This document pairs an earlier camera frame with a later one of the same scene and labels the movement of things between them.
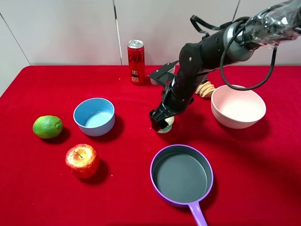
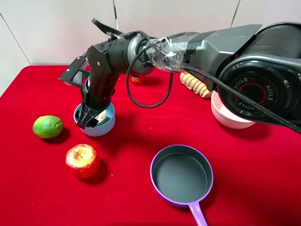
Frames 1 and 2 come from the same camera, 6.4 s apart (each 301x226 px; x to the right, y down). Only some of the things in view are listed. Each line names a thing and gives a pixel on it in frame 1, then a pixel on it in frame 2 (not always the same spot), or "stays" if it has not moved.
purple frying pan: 181,175 stays
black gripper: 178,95 -> 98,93
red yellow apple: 83,160 stays
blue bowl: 95,117 stays
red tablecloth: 76,149 stays
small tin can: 170,121 -> 101,117
